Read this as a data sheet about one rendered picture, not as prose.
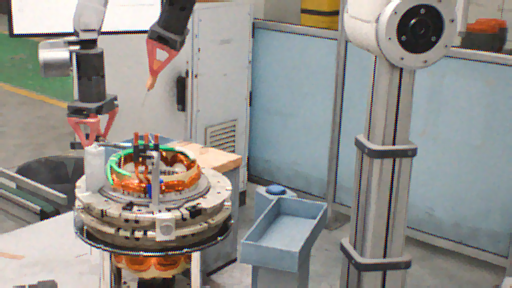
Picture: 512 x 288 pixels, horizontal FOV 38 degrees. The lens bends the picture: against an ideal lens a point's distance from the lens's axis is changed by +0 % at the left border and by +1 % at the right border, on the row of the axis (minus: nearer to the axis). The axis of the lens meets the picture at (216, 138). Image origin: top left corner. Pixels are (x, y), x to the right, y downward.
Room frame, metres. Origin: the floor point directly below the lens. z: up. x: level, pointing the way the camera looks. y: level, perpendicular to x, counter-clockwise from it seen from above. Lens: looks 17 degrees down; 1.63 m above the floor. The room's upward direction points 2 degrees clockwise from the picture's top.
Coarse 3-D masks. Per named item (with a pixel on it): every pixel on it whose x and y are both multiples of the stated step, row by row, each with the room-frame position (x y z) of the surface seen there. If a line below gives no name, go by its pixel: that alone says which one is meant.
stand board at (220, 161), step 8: (168, 144) 1.79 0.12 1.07; (192, 144) 1.80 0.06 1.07; (192, 152) 1.73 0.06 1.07; (208, 152) 1.73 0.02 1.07; (216, 152) 1.74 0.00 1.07; (224, 152) 1.74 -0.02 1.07; (200, 160) 1.67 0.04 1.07; (208, 160) 1.67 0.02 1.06; (216, 160) 1.68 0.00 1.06; (224, 160) 1.68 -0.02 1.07; (232, 160) 1.68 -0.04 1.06; (240, 160) 1.71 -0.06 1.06; (216, 168) 1.64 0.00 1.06; (224, 168) 1.66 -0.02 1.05; (232, 168) 1.68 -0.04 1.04
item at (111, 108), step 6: (114, 102) 1.48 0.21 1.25; (102, 108) 1.44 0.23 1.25; (108, 108) 1.45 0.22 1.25; (114, 108) 1.48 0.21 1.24; (90, 114) 1.50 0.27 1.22; (96, 114) 1.44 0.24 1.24; (102, 114) 1.44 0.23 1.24; (108, 114) 1.49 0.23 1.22; (114, 114) 1.48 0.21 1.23; (108, 120) 1.49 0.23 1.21; (108, 126) 1.49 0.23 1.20; (108, 132) 1.49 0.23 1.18
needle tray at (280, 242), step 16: (272, 208) 1.41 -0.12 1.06; (288, 208) 1.44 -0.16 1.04; (304, 208) 1.43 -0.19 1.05; (320, 208) 1.42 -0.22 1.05; (256, 224) 1.30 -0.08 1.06; (272, 224) 1.39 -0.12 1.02; (288, 224) 1.40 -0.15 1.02; (304, 224) 1.40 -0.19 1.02; (320, 224) 1.36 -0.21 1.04; (256, 240) 1.31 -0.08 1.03; (272, 240) 1.32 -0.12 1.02; (288, 240) 1.32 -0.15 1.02; (304, 240) 1.23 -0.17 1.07; (240, 256) 1.22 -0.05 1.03; (256, 256) 1.21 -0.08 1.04; (272, 256) 1.20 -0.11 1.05; (288, 256) 1.19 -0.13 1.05; (304, 256) 1.24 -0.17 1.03; (272, 272) 1.28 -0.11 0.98; (288, 272) 1.27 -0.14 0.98; (304, 272) 1.31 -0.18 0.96
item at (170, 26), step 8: (168, 0) 1.38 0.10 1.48; (168, 8) 1.38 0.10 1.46; (176, 8) 1.37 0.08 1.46; (184, 8) 1.38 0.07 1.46; (160, 16) 1.39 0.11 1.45; (168, 16) 1.38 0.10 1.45; (176, 16) 1.37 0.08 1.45; (184, 16) 1.38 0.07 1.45; (152, 24) 1.39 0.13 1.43; (160, 24) 1.38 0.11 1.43; (168, 24) 1.38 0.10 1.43; (176, 24) 1.37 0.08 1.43; (184, 24) 1.38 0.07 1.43; (152, 32) 1.36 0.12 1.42; (160, 32) 1.36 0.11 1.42; (168, 32) 1.37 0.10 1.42; (176, 32) 1.38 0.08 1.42; (184, 32) 1.40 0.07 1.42; (176, 40) 1.35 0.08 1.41
